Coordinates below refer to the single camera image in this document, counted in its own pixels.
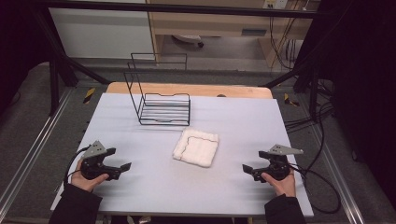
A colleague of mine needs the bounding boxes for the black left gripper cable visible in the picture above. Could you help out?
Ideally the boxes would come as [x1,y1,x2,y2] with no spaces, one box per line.
[63,145,92,189]

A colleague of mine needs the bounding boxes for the aluminium floor rail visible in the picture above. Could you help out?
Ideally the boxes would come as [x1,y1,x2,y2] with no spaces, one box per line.
[0,88,75,217]
[310,123,366,224]

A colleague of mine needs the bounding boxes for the black metal frame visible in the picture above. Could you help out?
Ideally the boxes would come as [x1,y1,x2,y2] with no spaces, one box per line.
[30,0,354,123]

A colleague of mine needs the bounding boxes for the white chair base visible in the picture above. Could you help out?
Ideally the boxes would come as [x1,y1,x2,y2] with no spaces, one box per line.
[172,34,205,49]

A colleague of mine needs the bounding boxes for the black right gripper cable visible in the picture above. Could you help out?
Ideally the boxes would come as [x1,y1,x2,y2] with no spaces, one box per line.
[289,163,342,215]

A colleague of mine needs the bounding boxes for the yellow black tape strip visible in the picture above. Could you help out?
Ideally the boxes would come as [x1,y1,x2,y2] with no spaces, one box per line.
[82,87,96,105]
[283,92,301,107]

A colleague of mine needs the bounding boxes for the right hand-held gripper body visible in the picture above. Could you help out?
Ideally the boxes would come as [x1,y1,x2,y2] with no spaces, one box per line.
[261,144,304,182]

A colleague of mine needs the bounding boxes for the wooden table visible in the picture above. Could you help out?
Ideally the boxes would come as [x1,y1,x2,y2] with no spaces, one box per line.
[105,81,275,100]

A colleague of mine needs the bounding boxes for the pale grey table mat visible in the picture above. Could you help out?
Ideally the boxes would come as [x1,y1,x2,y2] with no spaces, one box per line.
[49,92,315,218]

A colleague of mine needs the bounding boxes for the person's right hand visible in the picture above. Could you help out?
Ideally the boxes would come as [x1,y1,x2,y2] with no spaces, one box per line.
[261,170,297,198]

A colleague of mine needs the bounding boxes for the black wire rack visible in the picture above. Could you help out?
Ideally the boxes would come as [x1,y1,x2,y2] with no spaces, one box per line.
[123,52,191,127]

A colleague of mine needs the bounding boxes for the white towel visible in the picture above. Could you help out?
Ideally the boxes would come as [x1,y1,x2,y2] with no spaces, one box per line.
[172,127,220,169]

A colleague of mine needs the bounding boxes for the black floor cables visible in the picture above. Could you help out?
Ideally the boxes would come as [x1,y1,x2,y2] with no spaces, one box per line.
[284,78,335,133]

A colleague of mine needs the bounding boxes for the hanging black cables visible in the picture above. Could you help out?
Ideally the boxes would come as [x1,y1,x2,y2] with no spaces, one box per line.
[268,8,301,71]

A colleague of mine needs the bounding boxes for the white cabinet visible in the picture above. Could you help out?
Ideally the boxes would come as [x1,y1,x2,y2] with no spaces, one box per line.
[49,7,156,61]

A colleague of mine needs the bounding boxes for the light wooden desk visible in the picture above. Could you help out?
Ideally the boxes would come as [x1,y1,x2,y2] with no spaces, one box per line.
[145,0,316,68]

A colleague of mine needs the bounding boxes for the black curtain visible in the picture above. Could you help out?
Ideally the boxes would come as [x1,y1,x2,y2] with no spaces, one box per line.
[0,0,52,108]
[318,0,396,202]

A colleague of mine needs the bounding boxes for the white power strip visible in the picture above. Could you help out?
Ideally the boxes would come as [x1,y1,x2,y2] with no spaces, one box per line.
[262,0,290,10]

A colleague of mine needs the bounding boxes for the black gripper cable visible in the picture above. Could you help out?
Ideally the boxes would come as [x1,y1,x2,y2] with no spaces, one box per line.
[63,145,92,189]
[289,163,342,215]

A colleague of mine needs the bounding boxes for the person's left hand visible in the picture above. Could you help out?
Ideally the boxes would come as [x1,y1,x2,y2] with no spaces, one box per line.
[70,158,110,193]

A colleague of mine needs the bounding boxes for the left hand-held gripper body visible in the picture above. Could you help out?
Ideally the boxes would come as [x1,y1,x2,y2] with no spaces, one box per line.
[79,140,121,182]

